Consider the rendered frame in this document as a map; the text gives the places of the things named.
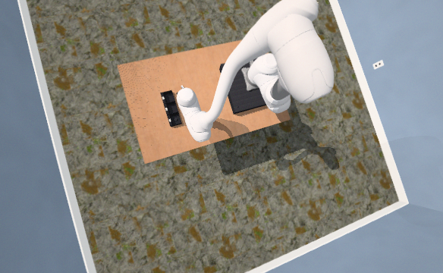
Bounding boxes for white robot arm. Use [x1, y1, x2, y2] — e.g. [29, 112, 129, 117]
[177, 0, 334, 143]

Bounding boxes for black rack of three bins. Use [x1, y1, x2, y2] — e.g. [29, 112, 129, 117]
[161, 90, 182, 127]

